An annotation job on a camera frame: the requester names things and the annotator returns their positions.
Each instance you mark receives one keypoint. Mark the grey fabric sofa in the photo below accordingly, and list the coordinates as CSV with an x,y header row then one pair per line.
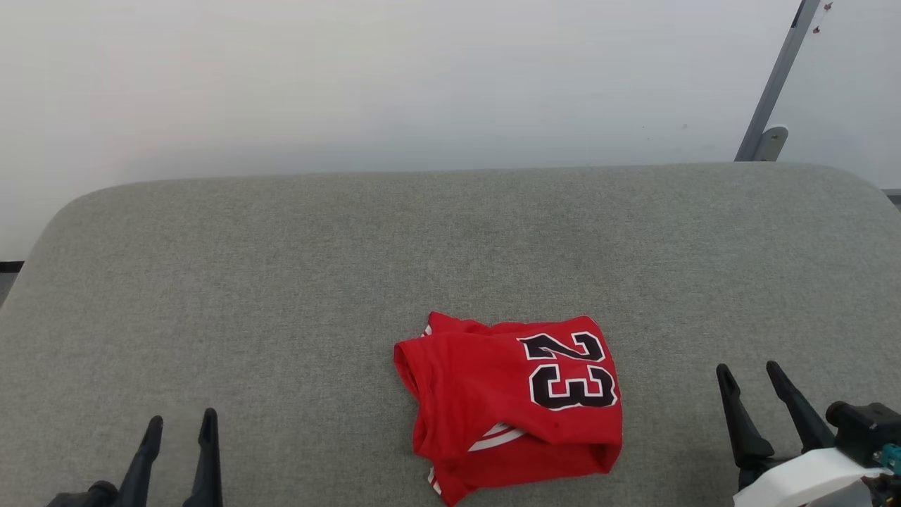
x,y
281,282

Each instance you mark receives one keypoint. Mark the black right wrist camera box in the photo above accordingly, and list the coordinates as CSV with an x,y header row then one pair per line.
x,y
869,426

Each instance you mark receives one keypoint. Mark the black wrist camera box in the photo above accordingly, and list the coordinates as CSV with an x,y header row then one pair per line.
x,y
91,496
869,426

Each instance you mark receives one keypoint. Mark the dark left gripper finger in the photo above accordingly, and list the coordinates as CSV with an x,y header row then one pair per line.
x,y
205,472
141,472

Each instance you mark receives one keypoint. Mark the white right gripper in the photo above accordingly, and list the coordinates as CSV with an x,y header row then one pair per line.
x,y
795,482

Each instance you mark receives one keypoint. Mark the red Bulls 23 jersey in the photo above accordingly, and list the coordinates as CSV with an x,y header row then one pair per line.
x,y
486,394

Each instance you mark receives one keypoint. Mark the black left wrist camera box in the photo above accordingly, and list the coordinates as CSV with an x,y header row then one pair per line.
x,y
91,496

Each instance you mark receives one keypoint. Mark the grey metal post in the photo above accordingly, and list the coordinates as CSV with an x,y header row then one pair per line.
x,y
774,84

